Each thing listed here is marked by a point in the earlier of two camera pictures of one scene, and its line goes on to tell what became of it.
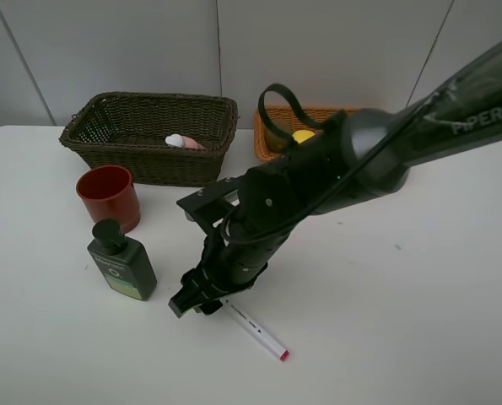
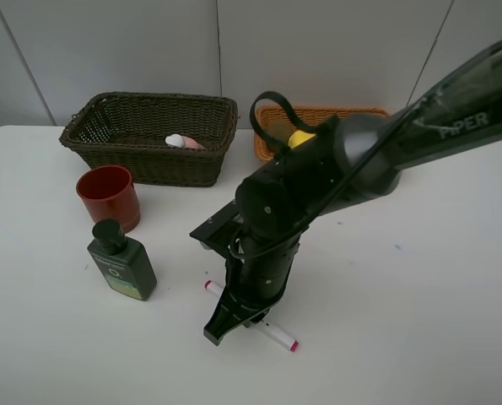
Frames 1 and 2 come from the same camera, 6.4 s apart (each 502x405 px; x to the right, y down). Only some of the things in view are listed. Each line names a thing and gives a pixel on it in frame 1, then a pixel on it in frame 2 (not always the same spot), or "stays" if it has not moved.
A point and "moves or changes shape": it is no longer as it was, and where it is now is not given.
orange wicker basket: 283,118 stays
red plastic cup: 108,192 stays
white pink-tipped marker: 255,328 moves or changes shape
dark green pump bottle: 123,261 stays
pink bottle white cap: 185,142 stays
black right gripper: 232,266 -> 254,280
